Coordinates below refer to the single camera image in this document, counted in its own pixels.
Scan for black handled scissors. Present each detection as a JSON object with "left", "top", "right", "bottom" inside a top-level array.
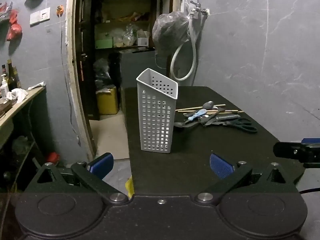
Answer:
[{"left": 204, "top": 118, "right": 258, "bottom": 134}]

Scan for blue handled small spoon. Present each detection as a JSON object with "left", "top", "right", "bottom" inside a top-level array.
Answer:
[{"left": 188, "top": 109, "right": 207, "bottom": 121}]

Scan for large steel spoon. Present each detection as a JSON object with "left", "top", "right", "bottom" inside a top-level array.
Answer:
[{"left": 202, "top": 101, "right": 214, "bottom": 110}]

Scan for white perforated utensil basket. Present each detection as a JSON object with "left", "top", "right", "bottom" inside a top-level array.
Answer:
[{"left": 136, "top": 68, "right": 178, "bottom": 153}]

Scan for steel handled peeler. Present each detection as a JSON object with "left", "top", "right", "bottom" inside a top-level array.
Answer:
[{"left": 174, "top": 114, "right": 241, "bottom": 128}]

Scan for wooden kitchen counter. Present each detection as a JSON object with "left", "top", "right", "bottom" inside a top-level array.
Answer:
[{"left": 0, "top": 87, "right": 46, "bottom": 128}]

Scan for yellow bin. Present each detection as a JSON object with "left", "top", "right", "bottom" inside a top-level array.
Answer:
[{"left": 96, "top": 85, "right": 119, "bottom": 115}]

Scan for plain wooden chopstick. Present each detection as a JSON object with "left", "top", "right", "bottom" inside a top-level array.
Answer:
[{"left": 175, "top": 104, "right": 226, "bottom": 112}]

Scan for white cloth on counter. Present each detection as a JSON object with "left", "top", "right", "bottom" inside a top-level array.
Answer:
[{"left": 6, "top": 88, "right": 29, "bottom": 103}]

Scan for dark glass bottle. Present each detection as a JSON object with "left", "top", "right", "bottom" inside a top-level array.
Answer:
[{"left": 7, "top": 59, "right": 18, "bottom": 91}]

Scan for green box on shelf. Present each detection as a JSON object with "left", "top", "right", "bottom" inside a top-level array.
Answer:
[{"left": 95, "top": 38, "right": 113, "bottom": 49}]

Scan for grey plastic bag on tap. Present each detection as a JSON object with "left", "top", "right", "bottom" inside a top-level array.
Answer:
[{"left": 152, "top": 11, "right": 189, "bottom": 56}]

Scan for white flexible hose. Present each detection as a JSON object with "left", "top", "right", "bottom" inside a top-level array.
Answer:
[{"left": 170, "top": 15, "right": 198, "bottom": 82}]

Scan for red plastic bag on wall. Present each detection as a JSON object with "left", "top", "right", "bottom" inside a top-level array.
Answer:
[{"left": 7, "top": 10, "right": 22, "bottom": 41}]

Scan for metal wall tap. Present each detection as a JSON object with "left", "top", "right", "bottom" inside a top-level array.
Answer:
[{"left": 189, "top": 1, "right": 210, "bottom": 18}]

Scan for white wall switch plate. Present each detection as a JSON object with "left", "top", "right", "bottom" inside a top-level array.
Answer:
[{"left": 29, "top": 7, "right": 50, "bottom": 26}]

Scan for orange wall plug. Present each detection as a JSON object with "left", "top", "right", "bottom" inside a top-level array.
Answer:
[{"left": 56, "top": 5, "right": 64, "bottom": 18}]

